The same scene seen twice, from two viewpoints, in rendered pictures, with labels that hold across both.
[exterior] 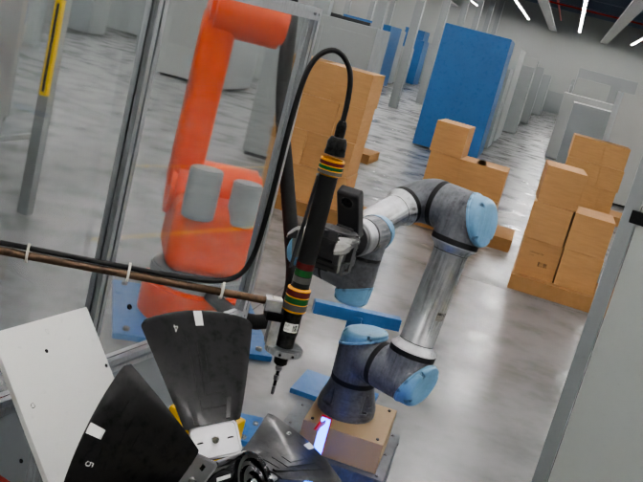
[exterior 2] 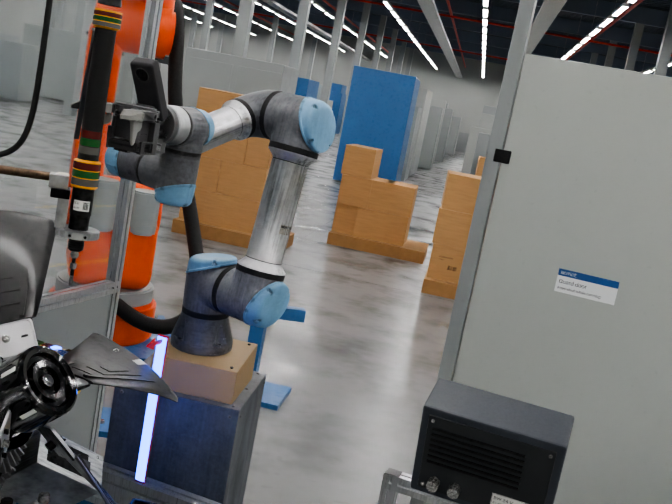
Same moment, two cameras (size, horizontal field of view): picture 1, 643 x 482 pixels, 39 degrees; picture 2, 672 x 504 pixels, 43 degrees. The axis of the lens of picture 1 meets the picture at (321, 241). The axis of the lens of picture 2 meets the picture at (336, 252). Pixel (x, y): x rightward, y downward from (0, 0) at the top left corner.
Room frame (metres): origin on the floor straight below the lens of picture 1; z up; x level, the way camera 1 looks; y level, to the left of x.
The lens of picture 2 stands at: (0.17, -0.31, 1.73)
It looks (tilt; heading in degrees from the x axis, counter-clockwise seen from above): 10 degrees down; 356
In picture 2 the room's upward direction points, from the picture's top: 11 degrees clockwise
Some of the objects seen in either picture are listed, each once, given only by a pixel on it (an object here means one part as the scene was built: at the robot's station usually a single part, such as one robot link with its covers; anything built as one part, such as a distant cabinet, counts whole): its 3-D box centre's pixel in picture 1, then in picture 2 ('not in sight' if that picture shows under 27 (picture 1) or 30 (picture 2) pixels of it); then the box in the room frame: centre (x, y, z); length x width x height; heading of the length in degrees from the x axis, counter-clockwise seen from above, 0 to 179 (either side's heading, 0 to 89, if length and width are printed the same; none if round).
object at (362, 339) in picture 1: (363, 352); (212, 281); (2.21, -0.17, 1.25); 0.13 x 0.12 x 0.14; 54
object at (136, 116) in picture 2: (340, 257); (132, 127); (1.62, -0.04, 1.62); 0.09 x 0.03 x 0.06; 0
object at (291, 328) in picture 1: (310, 246); (94, 112); (1.58, 0.02, 1.64); 0.04 x 0.04 x 0.46
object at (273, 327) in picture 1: (283, 326); (74, 206); (1.58, 0.03, 1.48); 0.09 x 0.07 x 0.10; 103
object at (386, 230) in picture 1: (370, 234); (186, 128); (1.88, -0.10, 1.62); 0.11 x 0.08 x 0.09; 158
